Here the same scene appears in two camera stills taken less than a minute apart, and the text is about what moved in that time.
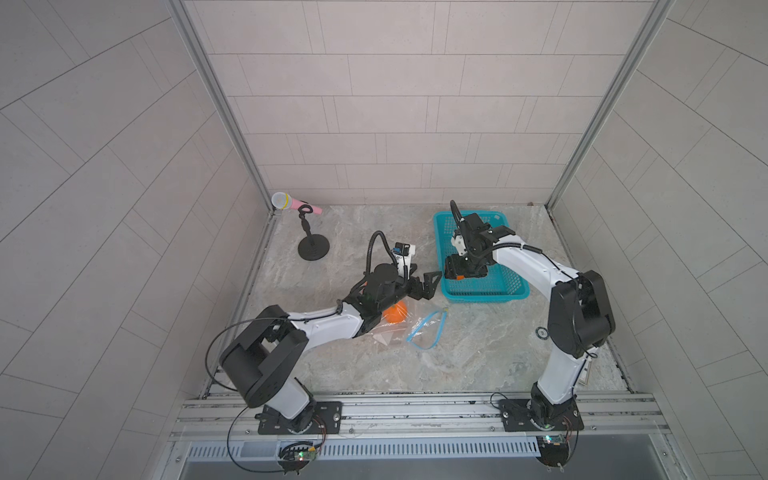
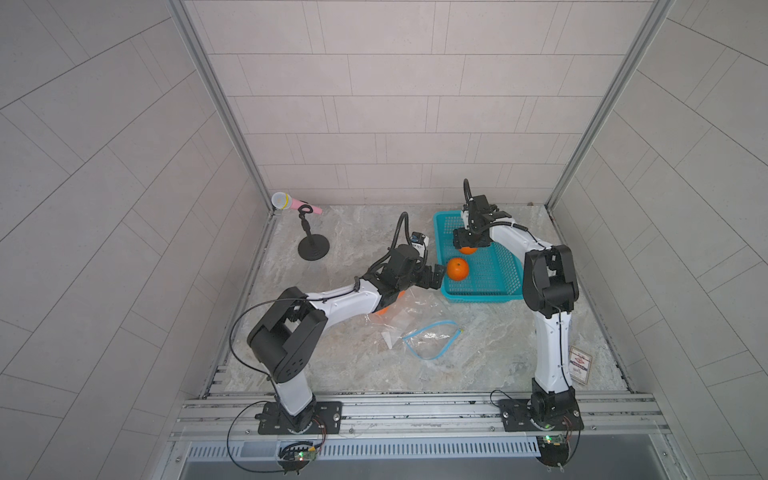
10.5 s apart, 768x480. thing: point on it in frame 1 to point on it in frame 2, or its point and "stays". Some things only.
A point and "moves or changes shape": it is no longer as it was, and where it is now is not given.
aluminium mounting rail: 421,418 stays
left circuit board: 295,456 stays
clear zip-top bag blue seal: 414,323 moves or changes shape
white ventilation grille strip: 331,450 stays
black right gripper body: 469,265 to 472,239
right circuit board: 553,449 stays
